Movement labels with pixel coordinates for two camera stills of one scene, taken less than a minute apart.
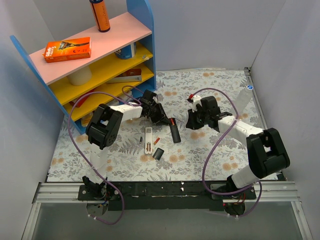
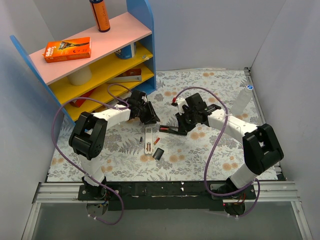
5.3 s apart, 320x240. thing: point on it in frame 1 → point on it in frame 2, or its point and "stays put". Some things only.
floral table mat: x=212 y=113 stays put
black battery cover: x=158 y=153 stays put
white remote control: x=148 y=140 stays put
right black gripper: x=195 y=119 → x=184 y=120
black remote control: x=174 y=131 → x=165 y=128
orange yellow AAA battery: x=156 y=140 stays put
